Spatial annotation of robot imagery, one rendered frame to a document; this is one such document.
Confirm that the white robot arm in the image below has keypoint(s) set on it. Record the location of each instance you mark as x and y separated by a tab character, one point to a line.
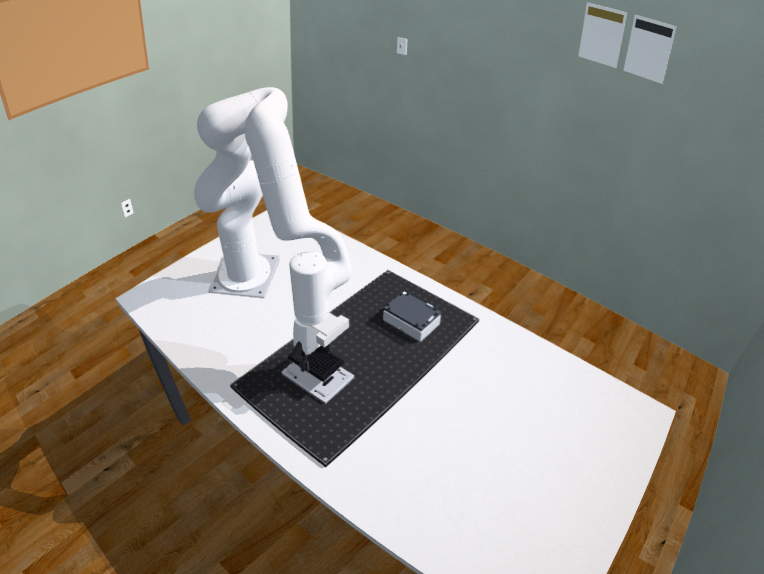
277	173

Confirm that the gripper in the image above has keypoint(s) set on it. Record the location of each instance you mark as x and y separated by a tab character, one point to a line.
304	336

